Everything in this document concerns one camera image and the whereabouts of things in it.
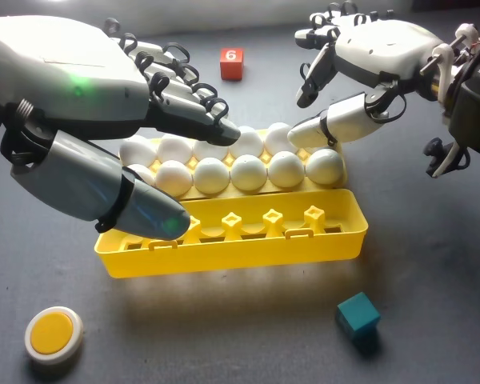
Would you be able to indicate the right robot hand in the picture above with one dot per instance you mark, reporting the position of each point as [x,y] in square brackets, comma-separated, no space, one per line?
[384,48]

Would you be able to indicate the teal cube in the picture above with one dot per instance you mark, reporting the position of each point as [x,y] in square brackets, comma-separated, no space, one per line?
[358,318]

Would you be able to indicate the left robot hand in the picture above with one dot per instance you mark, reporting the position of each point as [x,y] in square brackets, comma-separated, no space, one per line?
[64,72]

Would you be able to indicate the red cube with number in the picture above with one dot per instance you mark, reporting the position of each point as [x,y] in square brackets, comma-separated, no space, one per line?
[231,64]

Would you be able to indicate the yellow button with white rim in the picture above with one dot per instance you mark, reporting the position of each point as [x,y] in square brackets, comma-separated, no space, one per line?
[52,334]

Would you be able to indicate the grey table cloth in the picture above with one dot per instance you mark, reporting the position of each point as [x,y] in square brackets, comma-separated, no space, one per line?
[424,260]

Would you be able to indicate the yellow plastic egg carton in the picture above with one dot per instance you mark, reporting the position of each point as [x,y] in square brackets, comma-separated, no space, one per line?
[240,248]

